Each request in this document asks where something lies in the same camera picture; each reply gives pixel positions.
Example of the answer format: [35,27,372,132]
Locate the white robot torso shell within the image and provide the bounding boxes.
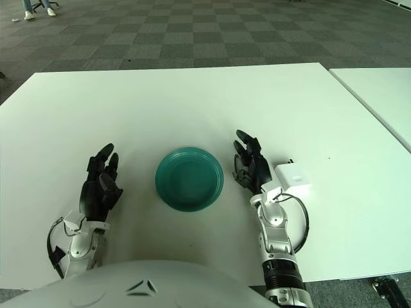
[0,259,271,308]

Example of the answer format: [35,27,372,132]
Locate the green round plate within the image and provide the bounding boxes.
[155,146,225,212]

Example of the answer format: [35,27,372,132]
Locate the grey right arm cable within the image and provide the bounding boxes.
[276,193,310,255]

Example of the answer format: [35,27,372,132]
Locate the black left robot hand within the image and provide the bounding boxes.
[79,142,125,225]

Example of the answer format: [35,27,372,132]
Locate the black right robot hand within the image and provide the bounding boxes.
[231,129,273,196]

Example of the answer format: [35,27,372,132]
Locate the person's legs in jeans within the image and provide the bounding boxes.
[22,0,51,12]

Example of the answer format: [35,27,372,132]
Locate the black swivel chair legs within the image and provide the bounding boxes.
[31,0,59,10]

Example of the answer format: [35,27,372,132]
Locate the white neighbouring table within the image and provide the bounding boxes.
[329,67,411,150]

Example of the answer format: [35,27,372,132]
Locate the white charger block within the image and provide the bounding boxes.
[274,158,314,193]

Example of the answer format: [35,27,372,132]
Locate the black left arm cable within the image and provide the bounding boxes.
[47,216,70,280]

